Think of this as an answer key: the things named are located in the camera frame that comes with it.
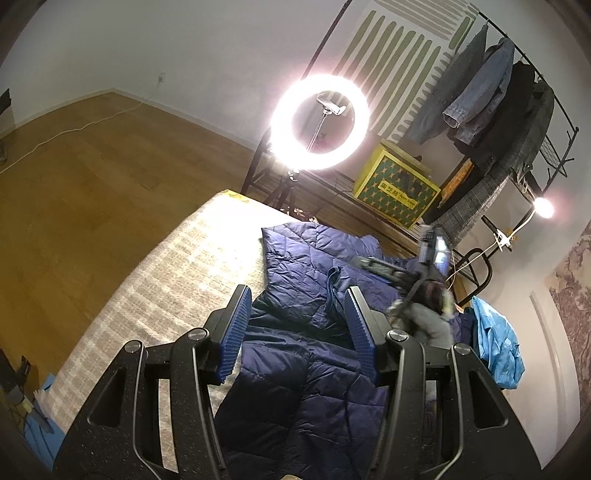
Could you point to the black hanging coat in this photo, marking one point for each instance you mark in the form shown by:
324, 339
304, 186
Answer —
508, 120

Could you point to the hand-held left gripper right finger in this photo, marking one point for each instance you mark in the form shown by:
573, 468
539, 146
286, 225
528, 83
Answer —
362, 333

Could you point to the black metal chair frame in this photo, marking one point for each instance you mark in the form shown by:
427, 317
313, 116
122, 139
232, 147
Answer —
485, 277

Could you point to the green striped wall poster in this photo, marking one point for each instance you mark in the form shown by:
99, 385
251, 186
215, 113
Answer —
406, 46

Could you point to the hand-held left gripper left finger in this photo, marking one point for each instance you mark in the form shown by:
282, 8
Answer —
235, 333

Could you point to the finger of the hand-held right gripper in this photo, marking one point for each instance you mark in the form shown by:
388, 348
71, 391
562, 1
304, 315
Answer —
402, 278
376, 265

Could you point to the bed with striped beige cover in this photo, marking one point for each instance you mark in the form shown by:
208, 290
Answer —
194, 258

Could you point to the phone holder clamp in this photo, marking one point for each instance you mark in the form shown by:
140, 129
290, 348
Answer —
330, 105

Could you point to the light blue garment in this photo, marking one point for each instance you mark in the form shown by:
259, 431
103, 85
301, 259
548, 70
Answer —
501, 341

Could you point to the navy blue puffer jacket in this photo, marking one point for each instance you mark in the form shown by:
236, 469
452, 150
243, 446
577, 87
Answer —
295, 258

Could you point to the yellow cardboard box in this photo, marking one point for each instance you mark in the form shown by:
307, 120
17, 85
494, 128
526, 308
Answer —
392, 184

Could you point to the black tripod stand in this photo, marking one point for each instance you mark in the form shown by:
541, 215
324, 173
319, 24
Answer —
290, 191

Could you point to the dark grey hanging jacket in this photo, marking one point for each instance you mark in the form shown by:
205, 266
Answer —
443, 92

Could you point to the patterned wall tapestry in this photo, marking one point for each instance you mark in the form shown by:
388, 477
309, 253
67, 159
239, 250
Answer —
572, 300

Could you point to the grey checked hanging coat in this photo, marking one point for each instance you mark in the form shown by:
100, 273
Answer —
531, 134

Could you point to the orange patterned cloth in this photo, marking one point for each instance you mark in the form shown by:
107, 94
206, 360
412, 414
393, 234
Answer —
456, 182

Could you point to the blue denim hanging jacket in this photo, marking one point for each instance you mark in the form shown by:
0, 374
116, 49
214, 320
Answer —
489, 78

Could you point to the small clip lamp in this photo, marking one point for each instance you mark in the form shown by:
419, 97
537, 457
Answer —
543, 207

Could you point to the black metal clothes rack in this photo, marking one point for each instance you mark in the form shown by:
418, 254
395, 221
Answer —
253, 167

